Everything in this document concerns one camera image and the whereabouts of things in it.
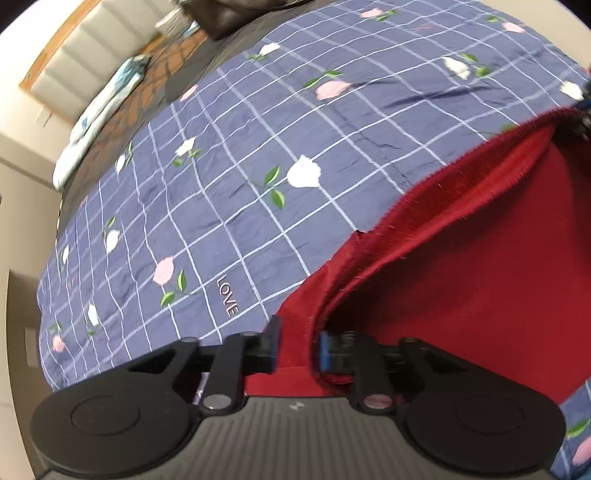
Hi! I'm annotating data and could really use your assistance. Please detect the red long-sleeve shirt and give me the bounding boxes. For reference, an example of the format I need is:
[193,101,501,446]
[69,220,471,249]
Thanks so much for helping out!
[246,108,590,402]

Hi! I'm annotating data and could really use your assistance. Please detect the blue floral plaid quilt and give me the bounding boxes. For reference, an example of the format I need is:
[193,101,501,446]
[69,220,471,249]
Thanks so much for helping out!
[31,1,590,479]

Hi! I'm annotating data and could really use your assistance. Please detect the brown woven bed mat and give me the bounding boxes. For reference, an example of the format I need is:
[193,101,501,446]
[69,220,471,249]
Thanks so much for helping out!
[57,27,223,204]

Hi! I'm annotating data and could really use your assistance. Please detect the dark brown leather handbag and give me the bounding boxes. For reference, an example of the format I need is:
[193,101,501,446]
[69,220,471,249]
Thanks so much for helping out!
[179,0,308,41]

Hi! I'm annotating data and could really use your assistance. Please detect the grey padded headboard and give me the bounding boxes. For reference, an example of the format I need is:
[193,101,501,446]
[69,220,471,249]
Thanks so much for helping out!
[19,0,174,122]

